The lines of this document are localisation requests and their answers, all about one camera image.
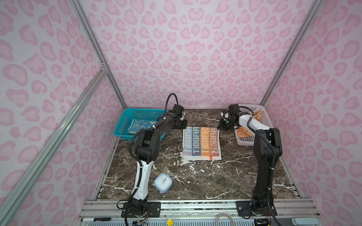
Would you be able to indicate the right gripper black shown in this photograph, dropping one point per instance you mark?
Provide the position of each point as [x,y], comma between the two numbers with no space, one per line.
[222,125]

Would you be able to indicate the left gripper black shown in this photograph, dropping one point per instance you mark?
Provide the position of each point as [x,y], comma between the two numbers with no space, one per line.
[183,126]

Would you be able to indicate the white plastic basket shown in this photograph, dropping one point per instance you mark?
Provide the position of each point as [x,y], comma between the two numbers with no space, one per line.
[260,121]

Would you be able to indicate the striped rabbit text towel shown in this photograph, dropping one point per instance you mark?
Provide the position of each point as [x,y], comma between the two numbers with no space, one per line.
[201,144]

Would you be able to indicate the blue bunny pattern towel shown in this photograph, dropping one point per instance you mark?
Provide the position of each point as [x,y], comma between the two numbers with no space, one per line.
[137,125]

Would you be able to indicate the teal plastic basket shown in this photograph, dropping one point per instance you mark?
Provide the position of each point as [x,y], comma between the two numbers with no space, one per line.
[129,115]

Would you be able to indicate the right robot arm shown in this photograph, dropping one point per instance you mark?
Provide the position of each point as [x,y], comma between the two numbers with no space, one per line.
[267,150]

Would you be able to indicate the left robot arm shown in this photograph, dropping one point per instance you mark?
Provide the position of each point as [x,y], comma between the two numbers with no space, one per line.
[144,148]

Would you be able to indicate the light blue alarm clock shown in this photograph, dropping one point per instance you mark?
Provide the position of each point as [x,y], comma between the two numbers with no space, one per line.
[163,183]

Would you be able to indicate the yellow cap object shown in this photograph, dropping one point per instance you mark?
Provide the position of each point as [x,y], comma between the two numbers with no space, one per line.
[169,222]

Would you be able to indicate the white grey device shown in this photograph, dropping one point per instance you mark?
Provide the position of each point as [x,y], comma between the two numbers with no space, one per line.
[305,222]

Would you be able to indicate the black white marker pen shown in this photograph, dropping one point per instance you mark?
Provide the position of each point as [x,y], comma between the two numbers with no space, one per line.
[96,219]

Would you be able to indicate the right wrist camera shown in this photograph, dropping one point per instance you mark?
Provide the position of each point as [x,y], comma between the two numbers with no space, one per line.
[232,109]

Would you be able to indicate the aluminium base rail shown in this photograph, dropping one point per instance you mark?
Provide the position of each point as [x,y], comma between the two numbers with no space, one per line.
[202,213]

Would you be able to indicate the right aluminium corner post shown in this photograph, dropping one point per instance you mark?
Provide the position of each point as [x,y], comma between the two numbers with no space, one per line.
[307,22]

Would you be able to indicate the diagonal aluminium frame bar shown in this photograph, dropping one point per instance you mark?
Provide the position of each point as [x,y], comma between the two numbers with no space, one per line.
[31,175]

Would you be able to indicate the aluminium corner frame post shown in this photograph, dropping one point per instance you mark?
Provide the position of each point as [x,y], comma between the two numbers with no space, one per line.
[80,13]

